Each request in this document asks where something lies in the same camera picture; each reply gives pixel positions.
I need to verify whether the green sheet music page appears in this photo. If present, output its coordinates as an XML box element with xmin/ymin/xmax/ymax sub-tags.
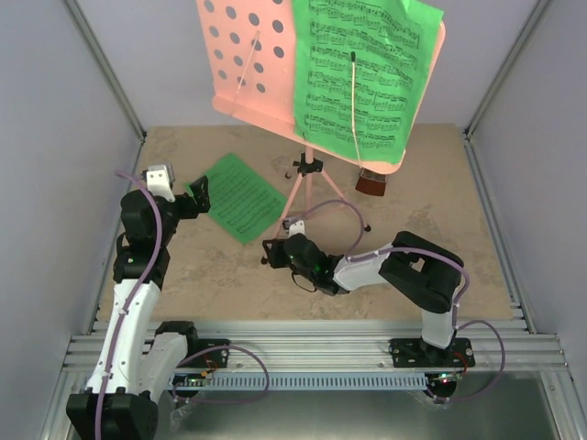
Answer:
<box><xmin>203</xmin><ymin>153</ymin><xmax>286</xmax><ymax>245</ymax></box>
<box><xmin>292</xmin><ymin>0</ymin><xmax>444</xmax><ymax>165</ymax></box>

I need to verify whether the brown wooden metronome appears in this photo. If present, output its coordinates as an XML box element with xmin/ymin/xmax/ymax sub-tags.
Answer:
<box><xmin>355</xmin><ymin>168</ymin><xmax>388</xmax><ymax>197</ymax></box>

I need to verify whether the pink tripod music stand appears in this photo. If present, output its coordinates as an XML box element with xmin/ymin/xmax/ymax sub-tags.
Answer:
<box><xmin>194</xmin><ymin>0</ymin><xmax>447</xmax><ymax>265</ymax></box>

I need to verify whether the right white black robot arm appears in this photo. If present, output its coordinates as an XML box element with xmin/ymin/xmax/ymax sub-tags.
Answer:
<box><xmin>261</xmin><ymin>231</ymin><xmax>470</xmax><ymax>367</ymax></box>

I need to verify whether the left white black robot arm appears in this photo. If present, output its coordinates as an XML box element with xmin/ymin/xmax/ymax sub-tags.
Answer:
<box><xmin>66</xmin><ymin>169</ymin><xmax>211</xmax><ymax>439</ymax></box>

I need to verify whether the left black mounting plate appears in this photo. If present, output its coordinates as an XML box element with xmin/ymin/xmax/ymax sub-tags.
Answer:
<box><xmin>183</xmin><ymin>339</ymin><xmax>230</xmax><ymax>369</ymax></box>

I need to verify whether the black mounting plate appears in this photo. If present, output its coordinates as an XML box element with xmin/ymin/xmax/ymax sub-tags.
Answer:
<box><xmin>183</xmin><ymin>339</ymin><xmax>230</xmax><ymax>369</ymax></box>
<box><xmin>389</xmin><ymin>337</ymin><xmax>476</xmax><ymax>368</ymax></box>

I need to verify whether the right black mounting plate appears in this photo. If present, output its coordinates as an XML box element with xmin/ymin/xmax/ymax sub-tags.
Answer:
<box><xmin>389</xmin><ymin>337</ymin><xmax>476</xmax><ymax>368</ymax></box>

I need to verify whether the clear plastic bag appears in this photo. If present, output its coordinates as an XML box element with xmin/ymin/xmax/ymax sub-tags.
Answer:
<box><xmin>169</xmin><ymin>398</ymin><xmax>198</xmax><ymax>433</ymax></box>

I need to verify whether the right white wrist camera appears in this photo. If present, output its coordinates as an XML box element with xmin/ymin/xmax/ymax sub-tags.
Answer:
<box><xmin>282</xmin><ymin>218</ymin><xmax>305</xmax><ymax>237</ymax></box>

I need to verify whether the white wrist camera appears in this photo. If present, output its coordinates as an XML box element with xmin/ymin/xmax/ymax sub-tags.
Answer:
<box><xmin>143</xmin><ymin>164</ymin><xmax>175</xmax><ymax>203</ymax></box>
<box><xmin>282</xmin><ymin>218</ymin><xmax>305</xmax><ymax>237</ymax></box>

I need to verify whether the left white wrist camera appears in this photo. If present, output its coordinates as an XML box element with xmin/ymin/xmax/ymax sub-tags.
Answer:
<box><xmin>143</xmin><ymin>164</ymin><xmax>175</xmax><ymax>203</ymax></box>

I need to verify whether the grey slotted cable duct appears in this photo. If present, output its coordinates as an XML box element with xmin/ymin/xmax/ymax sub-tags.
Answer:
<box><xmin>168</xmin><ymin>371</ymin><xmax>427</xmax><ymax>392</ymax></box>

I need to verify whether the left aluminium corner post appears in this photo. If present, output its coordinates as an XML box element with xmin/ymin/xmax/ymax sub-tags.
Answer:
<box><xmin>61</xmin><ymin>0</ymin><xmax>146</xmax><ymax>142</ymax></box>

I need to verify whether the aluminium corner post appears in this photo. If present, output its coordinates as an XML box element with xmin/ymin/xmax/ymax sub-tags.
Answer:
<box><xmin>61</xmin><ymin>0</ymin><xmax>146</xmax><ymax>142</ymax></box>
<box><xmin>463</xmin><ymin>0</ymin><xmax>555</xmax><ymax>141</ymax></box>

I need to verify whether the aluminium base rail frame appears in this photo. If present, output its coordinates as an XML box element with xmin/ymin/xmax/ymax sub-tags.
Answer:
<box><xmin>39</xmin><ymin>320</ymin><xmax>570</xmax><ymax>440</ymax></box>

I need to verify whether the right aluminium corner post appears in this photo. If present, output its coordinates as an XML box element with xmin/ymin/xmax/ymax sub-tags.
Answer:
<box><xmin>463</xmin><ymin>0</ymin><xmax>555</xmax><ymax>141</ymax></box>

